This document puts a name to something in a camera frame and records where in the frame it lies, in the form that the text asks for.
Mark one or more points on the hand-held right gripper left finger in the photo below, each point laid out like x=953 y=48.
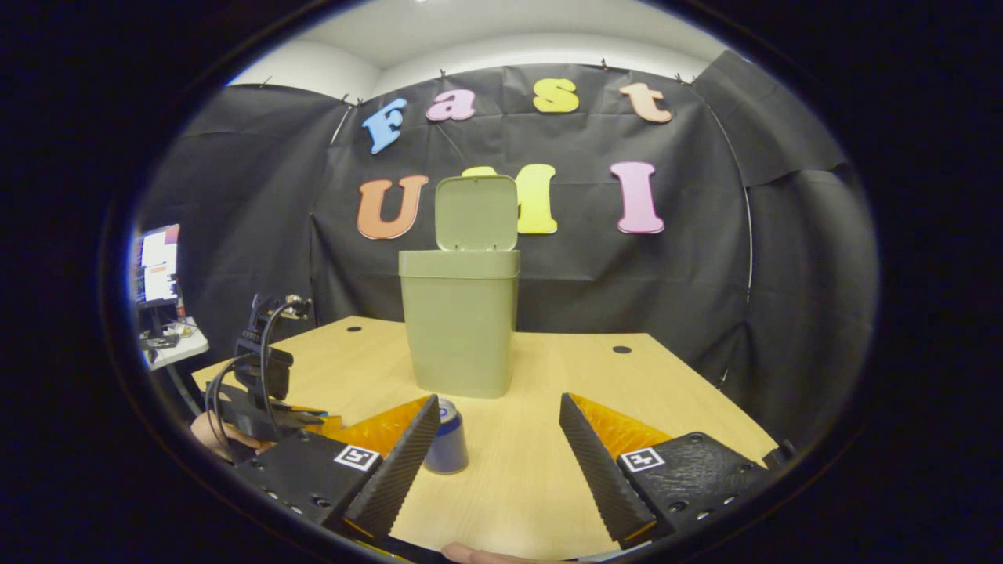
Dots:
x=396 y=478

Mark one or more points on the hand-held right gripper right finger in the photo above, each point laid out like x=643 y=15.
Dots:
x=599 y=478

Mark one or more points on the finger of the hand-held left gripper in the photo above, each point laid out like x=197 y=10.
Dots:
x=325 y=425

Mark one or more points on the blue pop can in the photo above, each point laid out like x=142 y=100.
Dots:
x=448 y=446

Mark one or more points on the green desktop garbage bin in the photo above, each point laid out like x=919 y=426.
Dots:
x=458 y=329

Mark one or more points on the wooden desktop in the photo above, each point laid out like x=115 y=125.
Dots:
x=533 y=470

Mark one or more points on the computer monitor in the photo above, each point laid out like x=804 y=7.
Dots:
x=161 y=266

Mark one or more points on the black backdrop cloth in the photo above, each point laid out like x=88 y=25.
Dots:
x=666 y=298

